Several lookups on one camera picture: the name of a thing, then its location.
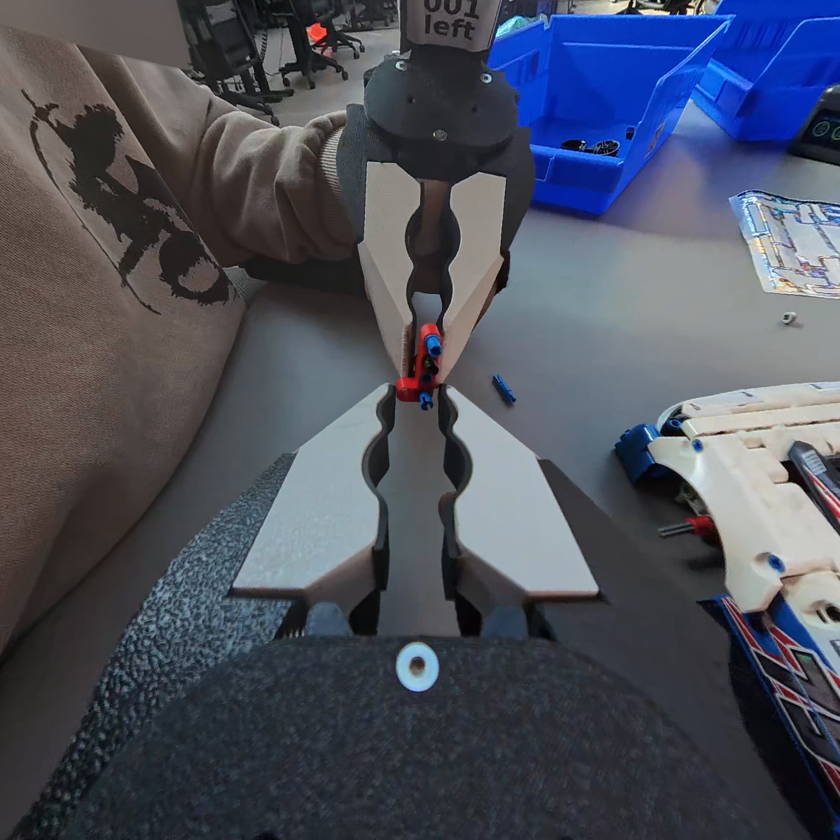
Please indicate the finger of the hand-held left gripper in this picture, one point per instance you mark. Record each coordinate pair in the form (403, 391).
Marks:
(387, 249)
(482, 249)

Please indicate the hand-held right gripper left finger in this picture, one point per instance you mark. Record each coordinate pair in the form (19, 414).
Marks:
(308, 525)

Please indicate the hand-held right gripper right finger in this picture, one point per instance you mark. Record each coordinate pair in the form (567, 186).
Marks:
(518, 525)

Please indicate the blue connector pin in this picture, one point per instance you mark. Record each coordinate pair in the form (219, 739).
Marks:
(504, 388)

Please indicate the red brick connector piece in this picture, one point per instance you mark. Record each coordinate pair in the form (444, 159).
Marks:
(412, 387)

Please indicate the brick-built race car model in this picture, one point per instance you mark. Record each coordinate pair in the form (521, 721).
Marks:
(735, 472)

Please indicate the person's left forearm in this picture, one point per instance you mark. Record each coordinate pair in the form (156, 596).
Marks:
(262, 190)

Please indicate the black office chair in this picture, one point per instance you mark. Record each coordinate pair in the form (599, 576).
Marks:
(216, 39)
(308, 279)
(315, 65)

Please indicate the blue plastic bin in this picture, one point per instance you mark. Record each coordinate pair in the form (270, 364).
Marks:
(590, 85)
(774, 85)

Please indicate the person's beige hoodie torso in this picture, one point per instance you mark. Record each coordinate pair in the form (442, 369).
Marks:
(79, 394)

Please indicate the shiny sticker sheet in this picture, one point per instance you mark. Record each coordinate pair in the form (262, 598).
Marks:
(794, 249)

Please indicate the small black screen device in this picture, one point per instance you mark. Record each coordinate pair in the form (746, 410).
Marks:
(820, 131)

